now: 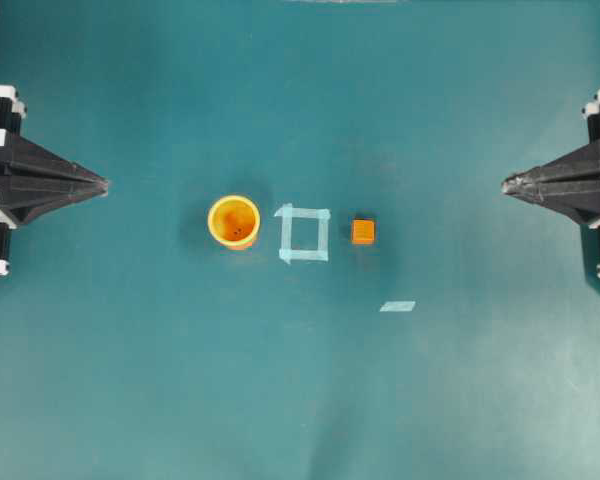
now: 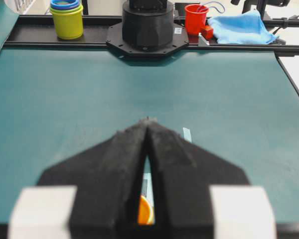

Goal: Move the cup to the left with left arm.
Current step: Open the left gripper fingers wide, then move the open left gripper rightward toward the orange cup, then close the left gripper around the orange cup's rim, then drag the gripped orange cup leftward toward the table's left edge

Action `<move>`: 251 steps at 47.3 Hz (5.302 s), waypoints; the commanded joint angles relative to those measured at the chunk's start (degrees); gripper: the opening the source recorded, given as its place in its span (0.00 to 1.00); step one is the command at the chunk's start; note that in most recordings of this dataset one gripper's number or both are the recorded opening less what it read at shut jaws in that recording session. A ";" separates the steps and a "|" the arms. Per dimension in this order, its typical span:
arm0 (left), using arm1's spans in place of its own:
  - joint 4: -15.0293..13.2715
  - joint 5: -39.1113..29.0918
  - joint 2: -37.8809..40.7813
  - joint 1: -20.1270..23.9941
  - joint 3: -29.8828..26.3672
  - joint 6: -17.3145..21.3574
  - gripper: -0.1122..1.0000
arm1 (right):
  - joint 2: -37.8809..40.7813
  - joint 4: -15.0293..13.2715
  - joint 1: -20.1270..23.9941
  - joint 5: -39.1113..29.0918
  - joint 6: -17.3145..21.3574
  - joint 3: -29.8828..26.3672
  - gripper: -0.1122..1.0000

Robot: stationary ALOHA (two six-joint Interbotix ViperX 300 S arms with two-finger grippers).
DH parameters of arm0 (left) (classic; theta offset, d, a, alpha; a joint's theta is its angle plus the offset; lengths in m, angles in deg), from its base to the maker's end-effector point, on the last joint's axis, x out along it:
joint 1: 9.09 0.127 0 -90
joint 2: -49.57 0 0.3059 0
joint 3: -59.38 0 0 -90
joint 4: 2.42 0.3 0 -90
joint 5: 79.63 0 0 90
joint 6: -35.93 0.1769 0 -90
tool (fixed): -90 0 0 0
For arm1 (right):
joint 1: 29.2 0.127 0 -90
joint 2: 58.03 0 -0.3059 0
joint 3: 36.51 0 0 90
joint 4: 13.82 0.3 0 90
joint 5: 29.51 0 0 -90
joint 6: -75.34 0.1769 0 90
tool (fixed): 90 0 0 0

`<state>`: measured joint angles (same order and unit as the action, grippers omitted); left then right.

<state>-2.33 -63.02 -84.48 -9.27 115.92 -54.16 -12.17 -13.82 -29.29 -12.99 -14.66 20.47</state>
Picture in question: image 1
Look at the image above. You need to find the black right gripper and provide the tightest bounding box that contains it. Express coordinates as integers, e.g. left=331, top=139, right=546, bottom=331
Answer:
left=501, top=90, right=600, bottom=278

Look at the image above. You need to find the orange yellow plastic cup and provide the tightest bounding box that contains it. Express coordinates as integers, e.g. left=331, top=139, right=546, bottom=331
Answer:
left=207, top=195, right=261, bottom=251

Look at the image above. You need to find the light blue tape square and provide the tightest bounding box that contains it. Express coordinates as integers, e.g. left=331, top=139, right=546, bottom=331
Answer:
left=274, top=203, right=331, bottom=264

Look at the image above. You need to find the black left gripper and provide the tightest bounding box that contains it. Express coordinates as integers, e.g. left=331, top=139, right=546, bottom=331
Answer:
left=0, top=85, right=109, bottom=277

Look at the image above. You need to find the light blue tape strip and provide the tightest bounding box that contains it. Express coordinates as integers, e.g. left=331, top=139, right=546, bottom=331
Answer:
left=380, top=300, right=416, bottom=313

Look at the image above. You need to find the small orange cube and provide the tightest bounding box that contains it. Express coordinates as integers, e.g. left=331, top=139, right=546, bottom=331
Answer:
left=351, top=218, right=376, bottom=245

